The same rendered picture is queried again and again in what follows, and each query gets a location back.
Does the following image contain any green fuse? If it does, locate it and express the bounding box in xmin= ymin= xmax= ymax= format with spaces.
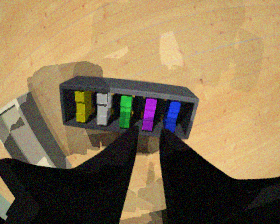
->
xmin=120 ymin=94 xmax=132 ymax=128

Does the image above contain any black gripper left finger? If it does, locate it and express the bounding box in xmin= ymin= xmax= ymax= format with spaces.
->
xmin=0 ymin=126 xmax=139 ymax=224

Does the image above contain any grey rectangular tray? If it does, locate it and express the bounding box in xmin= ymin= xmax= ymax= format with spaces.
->
xmin=0 ymin=91 xmax=71 ymax=169

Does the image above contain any dark grey fuse block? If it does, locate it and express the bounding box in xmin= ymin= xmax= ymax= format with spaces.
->
xmin=59 ymin=76 xmax=200 ymax=139

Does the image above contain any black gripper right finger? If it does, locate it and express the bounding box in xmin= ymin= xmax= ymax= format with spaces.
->
xmin=159 ymin=128 xmax=280 ymax=224

